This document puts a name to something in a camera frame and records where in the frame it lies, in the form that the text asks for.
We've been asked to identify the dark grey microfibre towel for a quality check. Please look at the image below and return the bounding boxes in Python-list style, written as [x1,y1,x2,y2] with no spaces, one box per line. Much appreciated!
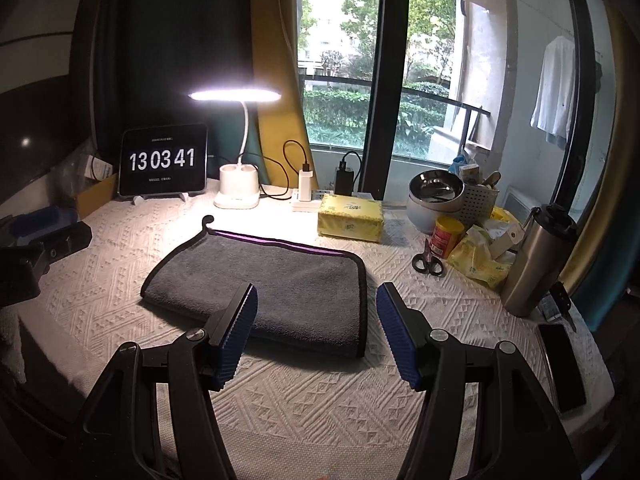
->
[140,214,368,359]

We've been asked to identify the black scissors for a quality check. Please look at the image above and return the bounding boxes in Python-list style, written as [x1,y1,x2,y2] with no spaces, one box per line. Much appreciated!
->
[411,238,445,278]

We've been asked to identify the white tablecloth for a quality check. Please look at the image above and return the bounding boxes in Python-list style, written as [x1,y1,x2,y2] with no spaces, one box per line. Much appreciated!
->
[0,179,615,480]

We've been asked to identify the yellow crumpled plastic bag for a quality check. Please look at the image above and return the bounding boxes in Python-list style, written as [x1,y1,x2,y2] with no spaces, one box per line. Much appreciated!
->
[447,226,515,290]

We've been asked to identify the cardboard box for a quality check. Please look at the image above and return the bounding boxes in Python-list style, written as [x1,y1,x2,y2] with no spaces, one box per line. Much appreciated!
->
[75,174,117,219]

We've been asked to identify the red and yellow can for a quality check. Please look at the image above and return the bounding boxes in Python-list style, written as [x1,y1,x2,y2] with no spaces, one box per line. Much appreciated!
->
[428,216,465,259]

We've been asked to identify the yellow tissue pack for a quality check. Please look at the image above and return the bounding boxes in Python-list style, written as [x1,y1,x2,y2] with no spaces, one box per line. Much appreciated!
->
[317,194,384,243]

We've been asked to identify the steel thermos bottle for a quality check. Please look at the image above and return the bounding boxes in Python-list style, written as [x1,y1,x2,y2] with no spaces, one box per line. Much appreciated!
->
[500,204,578,318]

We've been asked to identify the stainless steel bowl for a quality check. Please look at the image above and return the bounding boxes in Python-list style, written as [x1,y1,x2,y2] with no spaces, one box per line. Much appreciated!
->
[409,169,464,203]

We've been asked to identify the white perforated basket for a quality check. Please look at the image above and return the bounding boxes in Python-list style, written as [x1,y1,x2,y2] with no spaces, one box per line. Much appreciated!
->
[457,184,499,228]

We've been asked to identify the white desk lamp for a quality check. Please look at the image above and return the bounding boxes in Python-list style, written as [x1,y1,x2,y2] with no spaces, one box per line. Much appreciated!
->
[189,86,281,210]

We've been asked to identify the black smartphone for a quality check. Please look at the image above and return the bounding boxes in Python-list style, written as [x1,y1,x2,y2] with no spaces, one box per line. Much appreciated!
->
[537,324,587,416]

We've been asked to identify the black power adapter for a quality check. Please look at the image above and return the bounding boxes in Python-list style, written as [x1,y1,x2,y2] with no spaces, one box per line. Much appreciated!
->
[334,160,355,196]

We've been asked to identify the white power adapter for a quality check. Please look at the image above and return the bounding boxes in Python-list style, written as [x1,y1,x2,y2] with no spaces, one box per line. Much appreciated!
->
[297,162,314,202]

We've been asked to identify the tablet showing clock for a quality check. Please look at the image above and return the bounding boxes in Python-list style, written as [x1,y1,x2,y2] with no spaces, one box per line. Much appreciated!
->
[118,124,208,198]

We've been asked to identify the yellow curtain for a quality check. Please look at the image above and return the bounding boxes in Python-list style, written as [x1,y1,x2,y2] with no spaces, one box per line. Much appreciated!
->
[250,0,314,188]

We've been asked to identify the white hanging shirt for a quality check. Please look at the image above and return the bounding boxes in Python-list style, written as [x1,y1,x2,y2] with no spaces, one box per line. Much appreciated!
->
[529,36,576,151]

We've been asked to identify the dark green curtain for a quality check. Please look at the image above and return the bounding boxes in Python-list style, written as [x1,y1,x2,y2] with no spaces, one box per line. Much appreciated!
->
[70,0,265,178]

